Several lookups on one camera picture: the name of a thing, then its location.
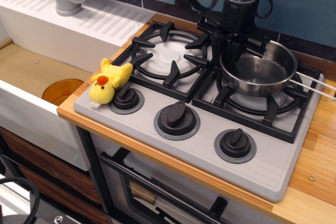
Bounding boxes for black right stove knob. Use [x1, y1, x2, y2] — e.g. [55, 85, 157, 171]
[214, 129, 257, 164]

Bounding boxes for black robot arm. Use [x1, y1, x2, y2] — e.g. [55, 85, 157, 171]
[189, 0, 273, 69]

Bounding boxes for grey toy stove top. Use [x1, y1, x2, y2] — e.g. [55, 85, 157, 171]
[73, 22, 324, 201]

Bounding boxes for black left stove knob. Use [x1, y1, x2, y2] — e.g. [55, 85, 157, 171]
[108, 84, 145, 115]

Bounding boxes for white toy sink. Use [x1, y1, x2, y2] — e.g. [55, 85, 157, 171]
[1, 0, 154, 171]

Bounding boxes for orange plastic plate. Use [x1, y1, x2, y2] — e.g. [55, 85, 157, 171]
[42, 79, 83, 106]

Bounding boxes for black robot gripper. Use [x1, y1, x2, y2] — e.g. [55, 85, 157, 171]
[198, 0, 270, 68]

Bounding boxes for black left burner grate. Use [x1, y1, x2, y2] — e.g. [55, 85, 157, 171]
[113, 22, 214, 103]

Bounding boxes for stainless steel pan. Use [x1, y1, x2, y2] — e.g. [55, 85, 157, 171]
[218, 41, 335, 101]

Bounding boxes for black right burner grate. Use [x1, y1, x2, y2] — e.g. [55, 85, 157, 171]
[192, 65, 321, 143]

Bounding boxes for wooden drawer fronts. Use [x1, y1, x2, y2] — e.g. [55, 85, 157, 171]
[1, 128, 111, 223]

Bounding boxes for black burner grate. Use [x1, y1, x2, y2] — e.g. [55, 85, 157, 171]
[192, 65, 321, 143]
[113, 22, 214, 103]

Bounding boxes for black middle stove knob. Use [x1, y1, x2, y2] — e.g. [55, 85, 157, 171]
[154, 101, 201, 141]

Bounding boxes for black braided cable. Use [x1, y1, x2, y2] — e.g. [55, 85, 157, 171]
[0, 177, 40, 224]

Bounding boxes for black stove knob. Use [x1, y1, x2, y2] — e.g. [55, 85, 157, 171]
[108, 84, 145, 115]
[154, 101, 201, 141]
[214, 129, 257, 164]

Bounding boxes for oven door with handle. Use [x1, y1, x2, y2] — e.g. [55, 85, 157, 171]
[99, 147, 263, 224]

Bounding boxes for yellow stuffed duck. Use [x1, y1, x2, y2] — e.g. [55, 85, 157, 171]
[88, 58, 133, 109]

